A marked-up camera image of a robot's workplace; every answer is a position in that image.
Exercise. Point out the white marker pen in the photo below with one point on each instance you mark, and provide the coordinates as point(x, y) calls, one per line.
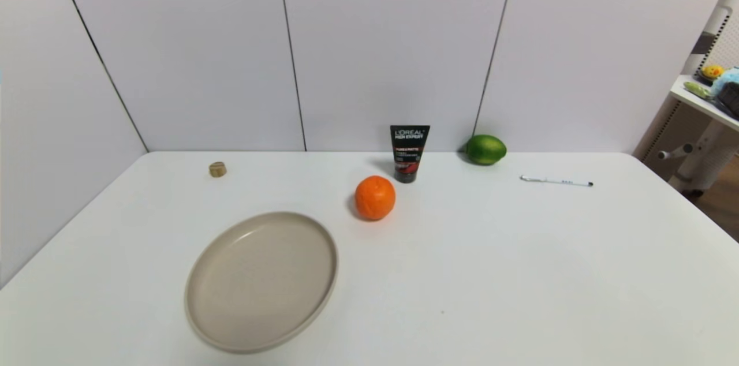
point(554, 181)

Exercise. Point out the white side desk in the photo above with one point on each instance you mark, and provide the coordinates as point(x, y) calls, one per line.
point(707, 146)

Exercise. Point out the green lime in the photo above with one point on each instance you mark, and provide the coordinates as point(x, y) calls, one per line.
point(486, 149)

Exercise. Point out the yellow plush toy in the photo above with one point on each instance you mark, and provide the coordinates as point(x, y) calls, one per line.
point(712, 71)

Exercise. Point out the green toy vegetable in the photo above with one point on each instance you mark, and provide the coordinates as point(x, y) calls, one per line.
point(697, 89)

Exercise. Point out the small wooden cork cylinder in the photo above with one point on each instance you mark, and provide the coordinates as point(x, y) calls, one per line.
point(217, 170)

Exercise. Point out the black L'Oreal cosmetic tube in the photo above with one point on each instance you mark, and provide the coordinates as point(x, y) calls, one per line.
point(409, 152)

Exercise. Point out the light blue plush toy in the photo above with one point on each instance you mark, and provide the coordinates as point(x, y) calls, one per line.
point(728, 78)

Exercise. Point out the beige brown round plate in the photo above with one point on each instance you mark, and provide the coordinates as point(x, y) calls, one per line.
point(260, 285)

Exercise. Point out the orange fruit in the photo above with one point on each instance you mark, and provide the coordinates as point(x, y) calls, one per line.
point(375, 198)

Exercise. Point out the dark woven basket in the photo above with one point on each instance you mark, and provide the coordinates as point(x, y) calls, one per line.
point(731, 98)

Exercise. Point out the white pegboard panel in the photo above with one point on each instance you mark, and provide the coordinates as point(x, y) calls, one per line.
point(726, 37)

